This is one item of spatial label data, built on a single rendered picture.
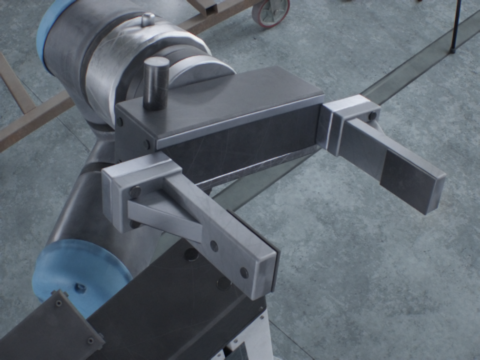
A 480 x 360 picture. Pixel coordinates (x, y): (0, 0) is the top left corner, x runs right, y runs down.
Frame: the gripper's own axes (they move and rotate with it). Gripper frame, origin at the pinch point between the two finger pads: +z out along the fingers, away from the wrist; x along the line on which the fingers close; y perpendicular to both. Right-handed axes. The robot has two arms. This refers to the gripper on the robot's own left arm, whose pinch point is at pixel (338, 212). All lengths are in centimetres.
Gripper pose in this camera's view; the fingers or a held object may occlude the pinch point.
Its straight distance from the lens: 36.8
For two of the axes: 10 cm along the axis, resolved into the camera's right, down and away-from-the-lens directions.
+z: 6.1, 4.7, -6.4
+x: 7.9, -2.7, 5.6
